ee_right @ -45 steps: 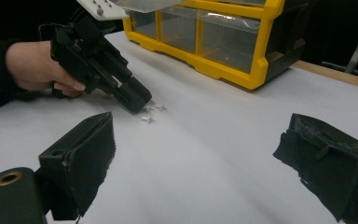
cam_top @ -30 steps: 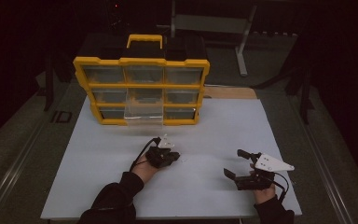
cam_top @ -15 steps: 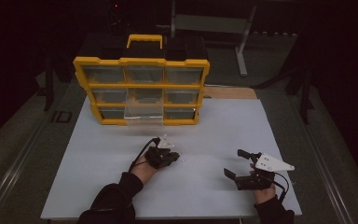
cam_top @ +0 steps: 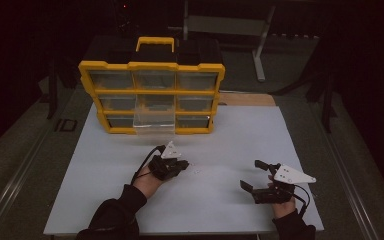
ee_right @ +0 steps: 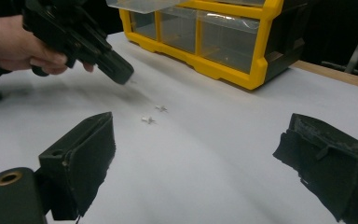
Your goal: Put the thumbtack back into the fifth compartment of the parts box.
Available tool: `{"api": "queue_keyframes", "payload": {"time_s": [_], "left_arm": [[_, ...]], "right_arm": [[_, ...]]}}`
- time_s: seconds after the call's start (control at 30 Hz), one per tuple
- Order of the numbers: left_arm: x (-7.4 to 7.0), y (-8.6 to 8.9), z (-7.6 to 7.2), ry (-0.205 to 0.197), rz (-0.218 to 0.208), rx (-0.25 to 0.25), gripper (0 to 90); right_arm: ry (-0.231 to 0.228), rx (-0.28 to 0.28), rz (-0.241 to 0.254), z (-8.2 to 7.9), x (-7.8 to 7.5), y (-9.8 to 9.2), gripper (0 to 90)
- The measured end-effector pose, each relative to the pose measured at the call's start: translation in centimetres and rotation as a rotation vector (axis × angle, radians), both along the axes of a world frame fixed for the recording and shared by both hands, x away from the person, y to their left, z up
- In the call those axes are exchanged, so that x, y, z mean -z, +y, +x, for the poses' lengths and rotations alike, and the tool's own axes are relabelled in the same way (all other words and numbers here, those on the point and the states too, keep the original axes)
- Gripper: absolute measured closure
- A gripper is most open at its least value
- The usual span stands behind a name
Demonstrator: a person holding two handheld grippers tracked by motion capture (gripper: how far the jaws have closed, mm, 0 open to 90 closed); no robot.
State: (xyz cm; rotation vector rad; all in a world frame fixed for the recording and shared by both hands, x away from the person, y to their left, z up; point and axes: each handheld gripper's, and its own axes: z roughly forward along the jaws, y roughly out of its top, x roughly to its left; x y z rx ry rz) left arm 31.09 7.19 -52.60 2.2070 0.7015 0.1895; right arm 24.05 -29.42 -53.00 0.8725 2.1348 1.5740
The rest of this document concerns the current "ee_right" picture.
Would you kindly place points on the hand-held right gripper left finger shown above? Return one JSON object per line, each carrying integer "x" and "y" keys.
{"x": 80, "y": 161}

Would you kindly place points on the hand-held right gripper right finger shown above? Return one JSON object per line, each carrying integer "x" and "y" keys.
{"x": 335, "y": 174}

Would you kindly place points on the small white plastic pin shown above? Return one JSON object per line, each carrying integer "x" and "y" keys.
{"x": 147, "y": 119}
{"x": 161, "y": 108}

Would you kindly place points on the clear plastic drawer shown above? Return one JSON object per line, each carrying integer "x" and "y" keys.
{"x": 143, "y": 5}

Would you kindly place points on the yellow black drawer organizer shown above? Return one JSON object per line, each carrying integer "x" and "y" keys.
{"x": 220, "y": 70}

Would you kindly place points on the grid of clear drawers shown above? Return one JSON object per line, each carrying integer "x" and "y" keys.
{"x": 227, "y": 46}

